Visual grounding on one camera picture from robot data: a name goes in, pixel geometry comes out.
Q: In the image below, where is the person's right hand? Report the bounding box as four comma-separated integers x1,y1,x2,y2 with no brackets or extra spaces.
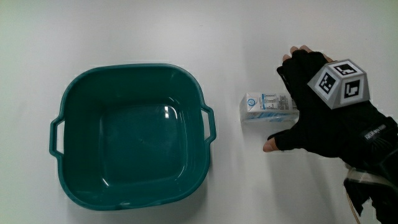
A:
262,45,398,169

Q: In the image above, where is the thin tan cable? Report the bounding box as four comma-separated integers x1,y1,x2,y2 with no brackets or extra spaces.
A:
346,191,362,224

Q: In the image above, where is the green plastic basin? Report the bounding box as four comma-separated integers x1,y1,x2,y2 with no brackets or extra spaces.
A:
49,63,217,212

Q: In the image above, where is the white blue milk carton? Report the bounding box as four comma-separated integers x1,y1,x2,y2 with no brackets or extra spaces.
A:
239,91,300,123

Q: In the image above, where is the white desk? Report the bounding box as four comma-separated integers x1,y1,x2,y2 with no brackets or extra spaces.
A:
0,0,398,224

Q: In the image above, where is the person's right forearm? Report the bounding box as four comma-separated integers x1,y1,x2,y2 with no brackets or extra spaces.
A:
343,148,398,224

